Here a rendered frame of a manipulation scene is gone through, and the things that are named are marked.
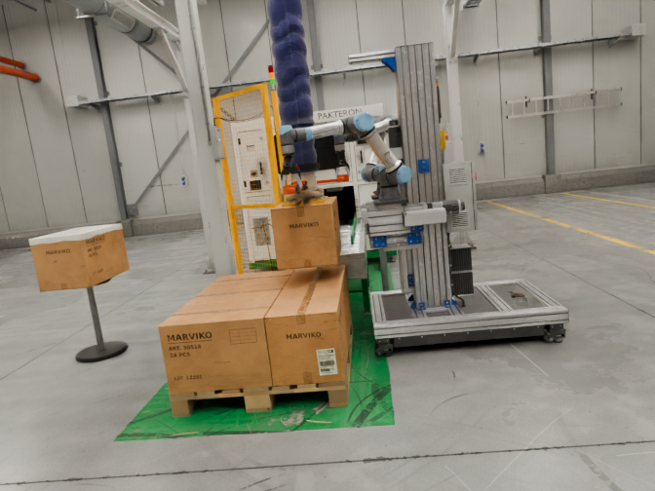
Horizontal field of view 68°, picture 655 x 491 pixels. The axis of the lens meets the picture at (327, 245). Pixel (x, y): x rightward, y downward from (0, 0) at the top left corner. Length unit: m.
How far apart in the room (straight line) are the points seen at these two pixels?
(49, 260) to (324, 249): 2.07
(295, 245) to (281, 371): 0.85
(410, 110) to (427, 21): 9.74
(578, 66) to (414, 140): 10.62
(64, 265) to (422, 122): 2.76
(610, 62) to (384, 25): 5.48
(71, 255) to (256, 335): 1.78
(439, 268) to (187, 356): 1.79
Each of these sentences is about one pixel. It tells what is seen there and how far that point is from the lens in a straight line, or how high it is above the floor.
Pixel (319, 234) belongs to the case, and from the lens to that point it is 3.13.
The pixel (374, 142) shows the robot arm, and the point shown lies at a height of 1.42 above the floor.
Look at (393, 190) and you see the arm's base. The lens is 3.24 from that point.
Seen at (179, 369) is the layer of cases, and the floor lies 0.28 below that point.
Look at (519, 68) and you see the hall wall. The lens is 13.37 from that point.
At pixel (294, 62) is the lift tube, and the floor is 1.98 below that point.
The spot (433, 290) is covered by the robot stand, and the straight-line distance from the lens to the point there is 3.59.
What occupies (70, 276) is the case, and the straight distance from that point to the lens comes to 4.05.
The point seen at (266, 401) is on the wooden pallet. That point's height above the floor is 0.06.
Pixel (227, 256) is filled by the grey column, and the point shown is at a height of 0.56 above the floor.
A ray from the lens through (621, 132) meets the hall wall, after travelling 14.18.
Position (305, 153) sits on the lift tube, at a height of 1.41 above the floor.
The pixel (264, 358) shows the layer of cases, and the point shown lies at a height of 0.31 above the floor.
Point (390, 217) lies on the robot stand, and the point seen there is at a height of 0.93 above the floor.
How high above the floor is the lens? 1.32
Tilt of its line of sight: 9 degrees down
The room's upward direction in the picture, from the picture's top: 6 degrees counter-clockwise
